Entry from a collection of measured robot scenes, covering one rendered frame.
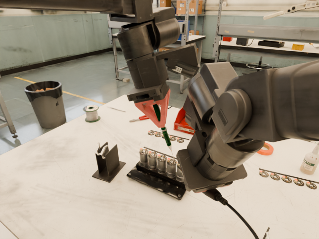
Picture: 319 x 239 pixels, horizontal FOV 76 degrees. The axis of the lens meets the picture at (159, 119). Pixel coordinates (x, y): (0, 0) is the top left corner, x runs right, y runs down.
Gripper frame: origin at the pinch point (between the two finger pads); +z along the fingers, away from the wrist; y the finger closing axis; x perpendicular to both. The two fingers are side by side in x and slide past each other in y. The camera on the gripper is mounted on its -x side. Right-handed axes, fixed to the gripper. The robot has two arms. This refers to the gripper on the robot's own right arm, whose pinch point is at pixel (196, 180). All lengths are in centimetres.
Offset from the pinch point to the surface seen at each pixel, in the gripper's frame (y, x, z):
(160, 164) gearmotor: 3.9, -8.2, 10.5
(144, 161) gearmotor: 7.5, -10.9, 13.6
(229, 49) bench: -135, -168, 110
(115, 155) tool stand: 14.8, -14.4, 14.1
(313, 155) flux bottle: -35.6, -1.2, 5.9
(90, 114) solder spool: 22, -40, 30
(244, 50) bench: -145, -155, 101
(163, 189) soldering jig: 4.5, -2.3, 12.0
